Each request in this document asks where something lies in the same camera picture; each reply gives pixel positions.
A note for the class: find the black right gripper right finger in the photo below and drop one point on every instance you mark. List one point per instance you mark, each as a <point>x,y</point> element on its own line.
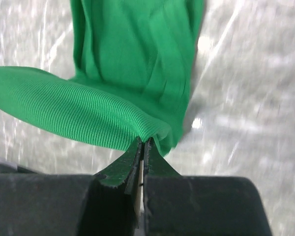
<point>155,164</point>

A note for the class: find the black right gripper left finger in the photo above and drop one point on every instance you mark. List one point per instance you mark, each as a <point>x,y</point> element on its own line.
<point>123,174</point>

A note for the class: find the green tank top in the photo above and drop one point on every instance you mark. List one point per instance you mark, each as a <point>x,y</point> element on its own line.
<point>133,61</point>

